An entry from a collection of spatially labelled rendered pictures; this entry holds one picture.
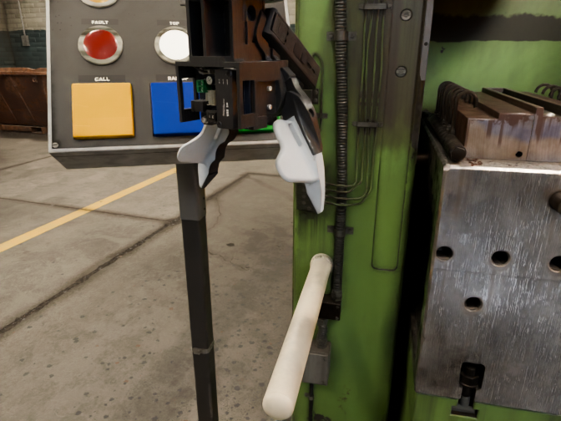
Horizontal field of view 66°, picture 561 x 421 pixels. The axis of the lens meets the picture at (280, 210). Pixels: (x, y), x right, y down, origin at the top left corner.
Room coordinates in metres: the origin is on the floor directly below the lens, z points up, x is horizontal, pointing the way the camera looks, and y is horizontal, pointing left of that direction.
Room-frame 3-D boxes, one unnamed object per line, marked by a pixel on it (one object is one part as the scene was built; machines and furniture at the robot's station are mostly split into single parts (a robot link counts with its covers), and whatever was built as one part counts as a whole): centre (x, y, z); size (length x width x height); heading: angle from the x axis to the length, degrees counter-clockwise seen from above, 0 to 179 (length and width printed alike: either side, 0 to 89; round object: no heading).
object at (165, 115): (0.61, 0.14, 1.01); 0.07 x 0.05 x 0.07; 102
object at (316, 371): (0.88, -0.08, 0.36); 0.09 x 0.07 x 0.12; 77
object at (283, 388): (0.68, -0.04, 0.62); 0.44 x 0.05 x 0.05; 167
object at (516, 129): (0.89, -0.45, 0.96); 0.42 x 0.20 x 0.09; 167
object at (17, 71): (6.59, 3.72, 0.43); 1.89 x 1.20 x 0.85; 71
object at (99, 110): (0.59, 0.24, 1.01); 0.07 x 0.05 x 0.07; 102
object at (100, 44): (0.63, 0.25, 1.09); 0.05 x 0.03 x 0.04; 77
